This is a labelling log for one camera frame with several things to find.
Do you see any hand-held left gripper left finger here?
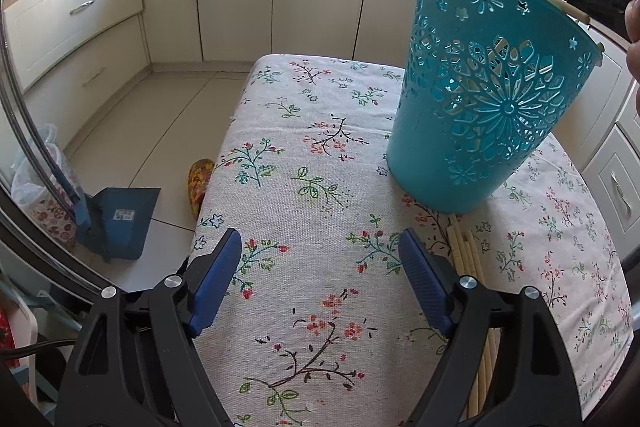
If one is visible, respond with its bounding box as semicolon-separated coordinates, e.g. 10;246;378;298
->
54;228;243;427

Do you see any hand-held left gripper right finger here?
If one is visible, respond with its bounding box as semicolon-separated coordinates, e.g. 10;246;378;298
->
398;228;583;427

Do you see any pile of wooden chopsticks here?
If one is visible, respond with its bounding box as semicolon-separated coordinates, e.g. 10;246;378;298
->
447;214;501;420

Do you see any teal perforated plastic basket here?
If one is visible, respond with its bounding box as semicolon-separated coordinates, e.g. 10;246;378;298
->
385;0;603;215

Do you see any person's right hand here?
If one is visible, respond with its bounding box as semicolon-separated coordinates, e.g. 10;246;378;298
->
625;0;640;115

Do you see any orange patterned slipper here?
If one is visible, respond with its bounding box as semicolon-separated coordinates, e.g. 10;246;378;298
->
187;158;217;222

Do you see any blue dustpan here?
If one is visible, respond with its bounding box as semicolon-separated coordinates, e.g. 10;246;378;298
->
47;142;162;264

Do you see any floral tablecloth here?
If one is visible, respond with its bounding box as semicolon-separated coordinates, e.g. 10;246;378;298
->
190;53;635;427

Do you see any pink floral bin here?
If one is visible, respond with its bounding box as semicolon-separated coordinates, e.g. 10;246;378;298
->
22;199;81;253

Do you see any white three-drawer base cabinet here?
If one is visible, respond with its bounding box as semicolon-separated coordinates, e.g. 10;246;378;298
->
580;72;640;253

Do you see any white blue shoe rack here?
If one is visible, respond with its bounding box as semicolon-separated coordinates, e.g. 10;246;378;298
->
0;287;56;408

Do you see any clear plastic bag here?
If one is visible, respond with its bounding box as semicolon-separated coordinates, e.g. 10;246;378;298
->
10;123;76;212

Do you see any white two-drawer base cabinet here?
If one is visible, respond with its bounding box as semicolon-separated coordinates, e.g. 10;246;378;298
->
2;0;151;118

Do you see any black cable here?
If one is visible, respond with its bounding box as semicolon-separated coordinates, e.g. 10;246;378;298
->
0;338;76;360

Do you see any metal sliding door frame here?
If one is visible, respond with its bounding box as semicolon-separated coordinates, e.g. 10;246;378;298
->
0;0;126;303

